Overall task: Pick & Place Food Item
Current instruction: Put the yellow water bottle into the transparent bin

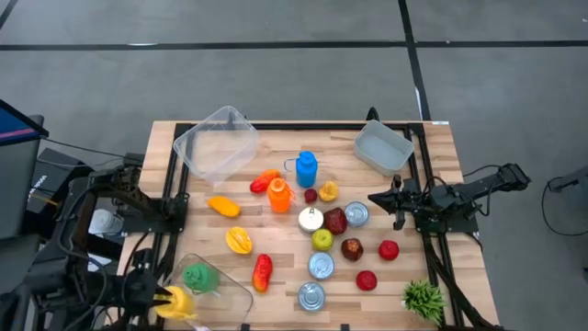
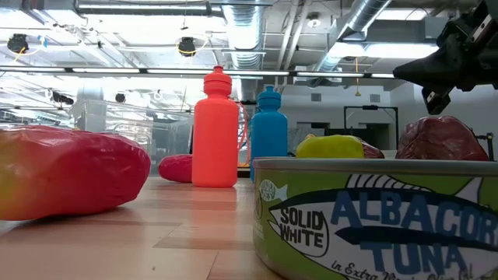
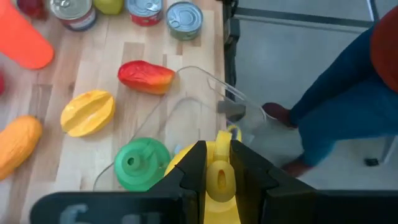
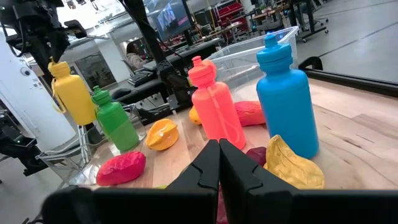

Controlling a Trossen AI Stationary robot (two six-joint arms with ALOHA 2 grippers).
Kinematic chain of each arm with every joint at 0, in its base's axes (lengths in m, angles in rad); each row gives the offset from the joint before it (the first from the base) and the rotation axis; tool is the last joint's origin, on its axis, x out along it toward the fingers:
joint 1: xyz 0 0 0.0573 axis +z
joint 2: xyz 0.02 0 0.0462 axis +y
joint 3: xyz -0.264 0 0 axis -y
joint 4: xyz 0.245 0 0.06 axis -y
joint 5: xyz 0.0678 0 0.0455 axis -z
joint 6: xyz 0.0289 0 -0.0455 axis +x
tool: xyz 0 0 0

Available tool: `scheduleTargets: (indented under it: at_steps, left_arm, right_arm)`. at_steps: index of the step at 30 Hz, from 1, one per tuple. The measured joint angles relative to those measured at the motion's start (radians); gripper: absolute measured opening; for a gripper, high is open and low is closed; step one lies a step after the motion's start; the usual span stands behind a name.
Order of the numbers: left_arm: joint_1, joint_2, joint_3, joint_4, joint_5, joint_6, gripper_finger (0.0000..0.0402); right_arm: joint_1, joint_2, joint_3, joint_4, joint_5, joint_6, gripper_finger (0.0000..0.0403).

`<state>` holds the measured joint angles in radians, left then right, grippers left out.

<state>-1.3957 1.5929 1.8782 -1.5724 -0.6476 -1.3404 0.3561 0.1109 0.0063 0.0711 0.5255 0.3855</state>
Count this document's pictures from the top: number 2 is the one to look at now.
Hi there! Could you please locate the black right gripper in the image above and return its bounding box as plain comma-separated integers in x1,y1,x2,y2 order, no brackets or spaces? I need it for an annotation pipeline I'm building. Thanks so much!
393,0,498,116

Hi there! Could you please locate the dark red brown apple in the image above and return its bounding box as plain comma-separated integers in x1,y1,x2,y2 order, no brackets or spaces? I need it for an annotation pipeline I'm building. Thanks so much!
395,115,489,162

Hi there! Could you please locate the large dark red fruit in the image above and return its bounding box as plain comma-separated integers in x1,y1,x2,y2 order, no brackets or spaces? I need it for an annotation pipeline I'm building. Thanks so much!
359,140,386,159

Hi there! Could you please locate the blue squeeze bottle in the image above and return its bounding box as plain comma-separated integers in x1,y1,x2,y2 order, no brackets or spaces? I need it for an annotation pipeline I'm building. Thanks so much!
248,85,289,183

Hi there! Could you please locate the orange squeeze bottle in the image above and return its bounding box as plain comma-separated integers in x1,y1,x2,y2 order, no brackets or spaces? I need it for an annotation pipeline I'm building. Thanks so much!
191,65,251,188

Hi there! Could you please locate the red orange toy mango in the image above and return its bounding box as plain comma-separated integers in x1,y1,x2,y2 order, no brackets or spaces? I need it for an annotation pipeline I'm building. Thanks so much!
157,153,195,184
0,124,152,222

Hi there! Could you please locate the ceiling light panel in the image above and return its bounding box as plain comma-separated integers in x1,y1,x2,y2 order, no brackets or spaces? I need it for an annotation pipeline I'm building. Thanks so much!
330,41,440,60

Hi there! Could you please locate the green toy apple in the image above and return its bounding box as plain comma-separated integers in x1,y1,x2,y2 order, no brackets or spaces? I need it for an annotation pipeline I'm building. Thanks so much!
295,134,366,159

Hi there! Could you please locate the green label tuna can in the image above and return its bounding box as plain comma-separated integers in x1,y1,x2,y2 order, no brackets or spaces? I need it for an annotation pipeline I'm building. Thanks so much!
252,157,498,280

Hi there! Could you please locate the clear plastic bin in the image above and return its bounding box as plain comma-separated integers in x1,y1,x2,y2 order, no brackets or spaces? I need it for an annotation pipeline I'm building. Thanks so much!
69,99,195,177

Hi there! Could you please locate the long ceiling light strip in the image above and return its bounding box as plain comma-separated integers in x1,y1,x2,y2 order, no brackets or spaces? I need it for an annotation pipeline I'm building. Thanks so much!
0,66,398,79

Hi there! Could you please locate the black background rig frame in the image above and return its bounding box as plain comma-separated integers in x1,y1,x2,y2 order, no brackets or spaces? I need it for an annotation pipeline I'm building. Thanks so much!
344,104,399,151

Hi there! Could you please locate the yellow hanging cord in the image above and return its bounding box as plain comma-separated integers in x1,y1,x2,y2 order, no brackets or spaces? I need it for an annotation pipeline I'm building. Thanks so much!
353,58,362,97

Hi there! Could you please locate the silver ventilation duct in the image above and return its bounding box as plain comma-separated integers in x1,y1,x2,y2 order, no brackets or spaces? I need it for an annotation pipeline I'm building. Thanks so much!
221,0,269,102
314,0,392,73

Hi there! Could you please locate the black clamp post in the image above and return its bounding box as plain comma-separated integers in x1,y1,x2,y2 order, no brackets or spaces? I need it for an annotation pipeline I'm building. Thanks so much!
468,131,495,163

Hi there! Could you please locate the black ceiling cable reel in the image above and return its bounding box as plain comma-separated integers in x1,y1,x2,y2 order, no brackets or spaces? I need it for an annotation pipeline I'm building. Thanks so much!
6,33,30,55
177,36,198,58

